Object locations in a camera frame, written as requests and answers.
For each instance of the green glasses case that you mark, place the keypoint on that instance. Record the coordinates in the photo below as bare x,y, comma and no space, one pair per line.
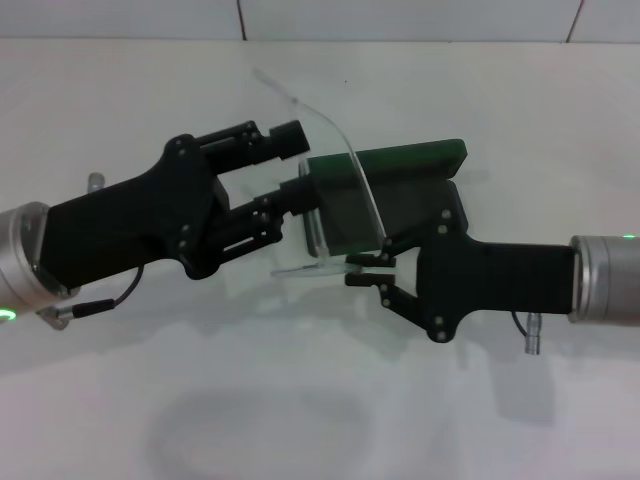
415,155

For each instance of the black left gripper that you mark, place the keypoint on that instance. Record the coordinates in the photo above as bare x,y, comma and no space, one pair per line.
125,220

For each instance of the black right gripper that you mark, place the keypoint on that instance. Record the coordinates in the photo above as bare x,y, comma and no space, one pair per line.
500,277

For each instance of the clear white glasses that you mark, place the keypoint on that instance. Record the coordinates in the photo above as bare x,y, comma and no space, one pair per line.
362,175

